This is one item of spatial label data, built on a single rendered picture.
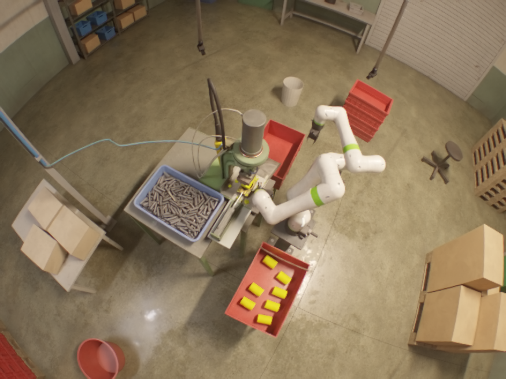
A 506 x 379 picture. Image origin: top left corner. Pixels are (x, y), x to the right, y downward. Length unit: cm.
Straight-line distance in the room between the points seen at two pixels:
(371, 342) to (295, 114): 320
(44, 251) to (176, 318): 144
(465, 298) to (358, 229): 154
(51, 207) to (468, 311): 424
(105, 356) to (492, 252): 415
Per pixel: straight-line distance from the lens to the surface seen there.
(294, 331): 274
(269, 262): 203
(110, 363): 306
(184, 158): 211
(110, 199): 332
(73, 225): 244
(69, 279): 262
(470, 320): 305
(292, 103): 390
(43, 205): 279
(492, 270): 294
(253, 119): 127
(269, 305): 199
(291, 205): 147
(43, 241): 262
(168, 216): 183
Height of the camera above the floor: 267
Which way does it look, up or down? 62 degrees down
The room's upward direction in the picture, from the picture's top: 8 degrees clockwise
